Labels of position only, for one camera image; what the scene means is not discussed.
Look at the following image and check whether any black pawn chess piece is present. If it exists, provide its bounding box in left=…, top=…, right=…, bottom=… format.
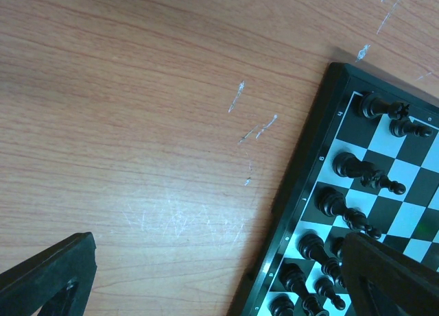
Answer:
left=375, top=175, right=406, bottom=195

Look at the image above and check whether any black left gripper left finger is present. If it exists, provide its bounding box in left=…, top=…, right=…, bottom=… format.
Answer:
left=1, top=232, right=97, bottom=315

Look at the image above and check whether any black king chess piece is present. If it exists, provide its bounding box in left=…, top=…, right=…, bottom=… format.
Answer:
left=280, top=263, right=329, bottom=316

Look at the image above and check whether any black and white chessboard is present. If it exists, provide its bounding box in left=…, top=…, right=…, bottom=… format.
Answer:
left=229, top=62, right=438, bottom=315

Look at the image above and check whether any black queen chess piece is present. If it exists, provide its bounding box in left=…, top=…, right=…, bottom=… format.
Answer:
left=297, top=232, right=346, bottom=288

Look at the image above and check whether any black knight chess piece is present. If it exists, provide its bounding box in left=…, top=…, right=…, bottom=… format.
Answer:
left=332, top=152, right=389, bottom=188

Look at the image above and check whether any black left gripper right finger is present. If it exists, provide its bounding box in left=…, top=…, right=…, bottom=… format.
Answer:
left=341, top=232, right=438, bottom=315

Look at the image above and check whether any black bishop chess piece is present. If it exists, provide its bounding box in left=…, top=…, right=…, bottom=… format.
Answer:
left=317, top=186, right=381, bottom=240

